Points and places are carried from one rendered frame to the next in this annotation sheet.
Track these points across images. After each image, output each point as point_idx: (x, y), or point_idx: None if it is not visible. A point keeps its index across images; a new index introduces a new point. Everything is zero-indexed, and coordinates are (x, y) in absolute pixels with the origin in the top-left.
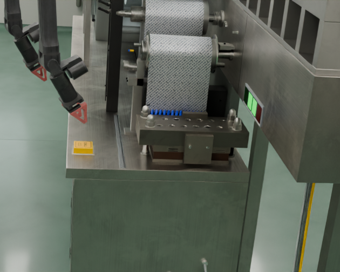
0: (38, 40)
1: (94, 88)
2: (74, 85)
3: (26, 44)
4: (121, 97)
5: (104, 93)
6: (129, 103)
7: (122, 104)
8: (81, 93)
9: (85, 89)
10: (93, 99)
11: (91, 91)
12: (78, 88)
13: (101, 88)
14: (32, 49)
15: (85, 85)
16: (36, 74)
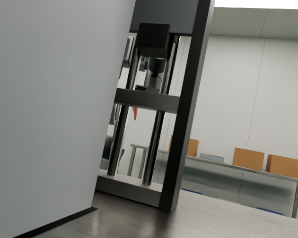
0: (149, 65)
1: (287, 229)
2: (292, 219)
3: (146, 73)
4: (199, 228)
5: (242, 224)
6: (128, 215)
7: (120, 204)
8: (225, 206)
9: (260, 216)
10: (179, 199)
11: (249, 217)
12: (270, 216)
13: (295, 236)
14: (146, 79)
15: None
16: (132, 107)
